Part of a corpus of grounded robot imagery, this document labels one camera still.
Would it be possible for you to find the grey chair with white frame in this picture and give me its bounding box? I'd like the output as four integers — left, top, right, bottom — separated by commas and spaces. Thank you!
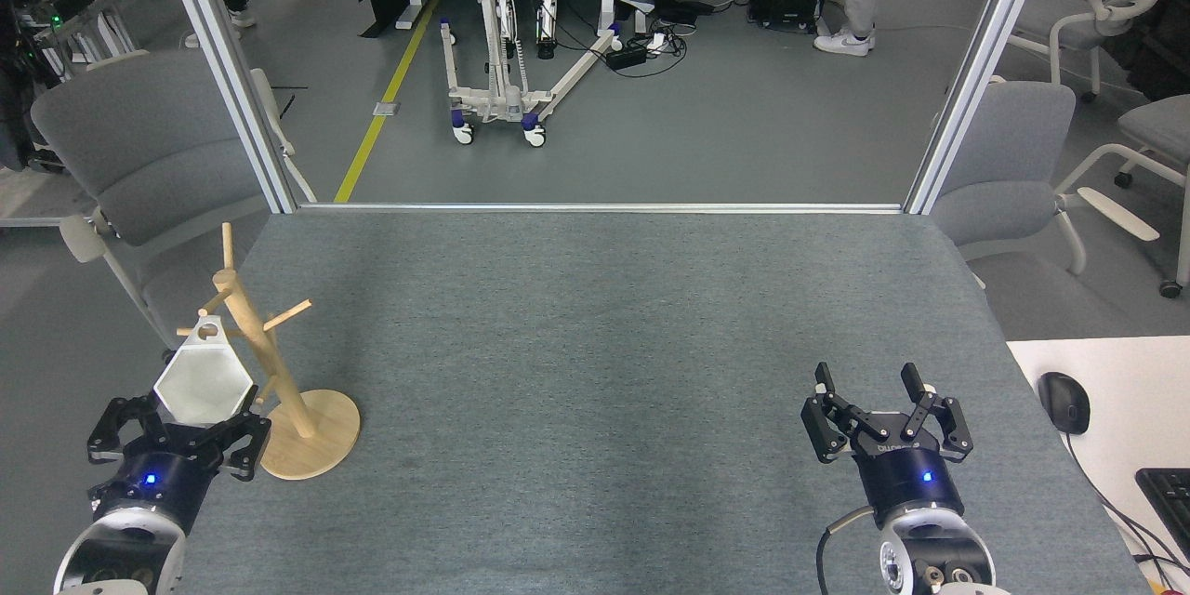
930, 74, 1163, 289
31, 49, 317, 368

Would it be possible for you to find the grey office chair on casters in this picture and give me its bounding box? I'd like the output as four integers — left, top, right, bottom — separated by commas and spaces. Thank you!
1055, 93, 1190, 300

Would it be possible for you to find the silver table edge rail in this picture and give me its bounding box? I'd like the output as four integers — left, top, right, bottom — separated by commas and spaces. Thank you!
297, 202, 905, 215

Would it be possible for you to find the black device with green light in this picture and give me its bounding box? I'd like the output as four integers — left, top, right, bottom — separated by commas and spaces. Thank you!
17, 0, 97, 27

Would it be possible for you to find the silver frame post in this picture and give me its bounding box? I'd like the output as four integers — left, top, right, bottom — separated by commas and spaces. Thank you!
904, 0, 1061, 215
152, 0, 300, 215

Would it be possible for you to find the white office chair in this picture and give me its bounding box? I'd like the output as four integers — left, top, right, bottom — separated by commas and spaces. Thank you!
1009, 0, 1190, 103

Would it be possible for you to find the wooden cup rack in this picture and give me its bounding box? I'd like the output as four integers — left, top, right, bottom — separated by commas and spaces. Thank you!
177, 223, 362, 482

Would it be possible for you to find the black keyboard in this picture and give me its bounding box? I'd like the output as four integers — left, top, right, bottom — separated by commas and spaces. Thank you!
1135, 468, 1190, 568

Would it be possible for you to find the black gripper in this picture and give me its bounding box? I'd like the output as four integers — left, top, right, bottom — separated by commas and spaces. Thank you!
86, 394, 272, 536
800, 362, 974, 532

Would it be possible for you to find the black computer mouse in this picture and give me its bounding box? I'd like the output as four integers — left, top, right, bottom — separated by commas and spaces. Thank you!
1038, 372, 1091, 435

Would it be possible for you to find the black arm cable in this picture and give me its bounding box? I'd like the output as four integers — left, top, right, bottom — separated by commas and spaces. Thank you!
815, 506, 880, 595

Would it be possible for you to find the white hexagonal cup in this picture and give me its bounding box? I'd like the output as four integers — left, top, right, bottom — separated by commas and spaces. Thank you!
152, 316, 257, 429

